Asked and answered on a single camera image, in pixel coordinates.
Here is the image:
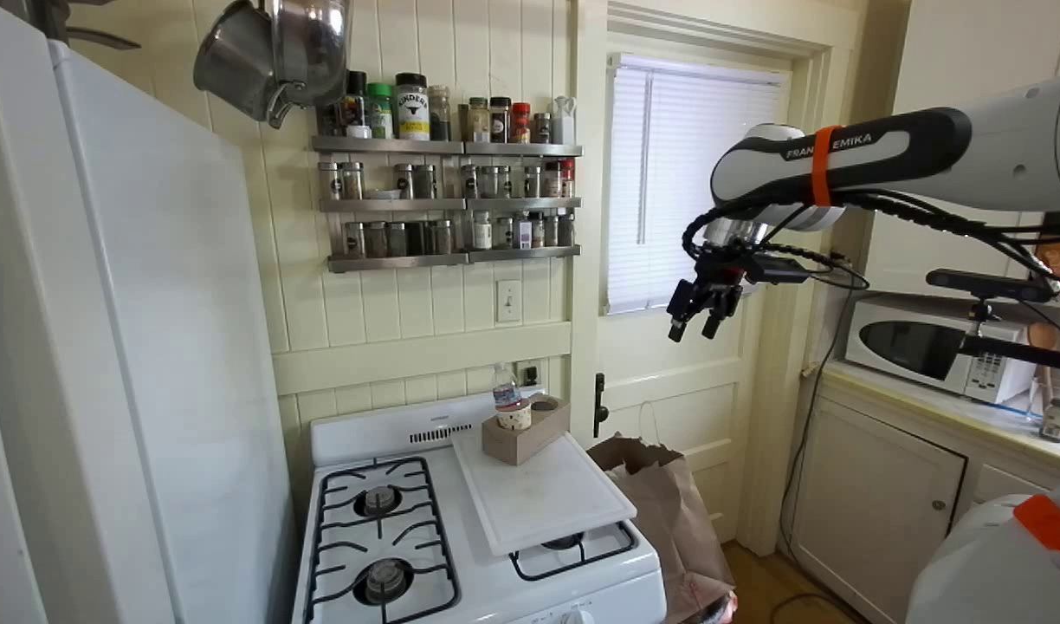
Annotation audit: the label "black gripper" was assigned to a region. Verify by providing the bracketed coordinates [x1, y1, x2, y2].
[661, 216, 812, 345]

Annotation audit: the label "brown cardboard cup holder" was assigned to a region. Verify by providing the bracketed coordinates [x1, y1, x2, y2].
[478, 394, 570, 467]

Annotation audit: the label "cream door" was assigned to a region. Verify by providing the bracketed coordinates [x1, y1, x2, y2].
[570, 0, 838, 549]

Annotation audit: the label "white window blind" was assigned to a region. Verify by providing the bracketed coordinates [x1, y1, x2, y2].
[602, 52, 788, 320]

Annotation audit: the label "brown paper bag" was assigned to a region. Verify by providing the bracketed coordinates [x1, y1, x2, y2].
[585, 434, 741, 624]

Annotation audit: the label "white plastic cutting board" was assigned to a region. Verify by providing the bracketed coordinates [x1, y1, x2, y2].
[445, 422, 642, 558]

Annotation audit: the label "white microwave oven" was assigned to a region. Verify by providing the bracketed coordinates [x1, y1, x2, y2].
[841, 291, 1057, 410]

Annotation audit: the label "cream kitchen cabinet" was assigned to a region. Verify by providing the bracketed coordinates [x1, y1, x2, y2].
[778, 360, 1060, 624]

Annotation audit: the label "metal spice rack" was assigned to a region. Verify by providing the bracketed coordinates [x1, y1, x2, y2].
[308, 133, 585, 277]

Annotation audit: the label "black single stove grate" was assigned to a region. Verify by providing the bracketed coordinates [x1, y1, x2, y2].
[506, 520, 642, 585]

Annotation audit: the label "white gas stove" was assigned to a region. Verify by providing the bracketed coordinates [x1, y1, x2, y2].
[287, 389, 673, 624]

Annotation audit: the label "white label spice jar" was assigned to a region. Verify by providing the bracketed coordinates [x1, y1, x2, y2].
[392, 68, 433, 147]

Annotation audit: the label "round gas burner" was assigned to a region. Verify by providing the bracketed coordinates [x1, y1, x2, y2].
[348, 483, 406, 524]
[348, 558, 420, 609]

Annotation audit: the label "green lid spice jar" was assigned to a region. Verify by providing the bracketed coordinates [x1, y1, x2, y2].
[361, 78, 397, 142]

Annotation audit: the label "black double stove grate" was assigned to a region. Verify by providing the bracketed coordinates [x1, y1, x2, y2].
[300, 454, 463, 624]

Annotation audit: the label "hanging steel pots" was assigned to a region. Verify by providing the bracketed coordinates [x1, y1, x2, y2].
[189, 0, 356, 127]

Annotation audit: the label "white refrigerator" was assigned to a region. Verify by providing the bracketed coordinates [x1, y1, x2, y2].
[0, 0, 296, 624]

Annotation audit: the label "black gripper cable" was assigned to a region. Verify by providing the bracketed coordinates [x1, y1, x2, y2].
[677, 186, 1060, 306]

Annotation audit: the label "black door handle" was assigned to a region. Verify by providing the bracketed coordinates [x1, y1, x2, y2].
[588, 366, 613, 440]

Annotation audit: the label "white light switch plate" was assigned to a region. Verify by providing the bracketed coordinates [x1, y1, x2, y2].
[493, 273, 525, 325]

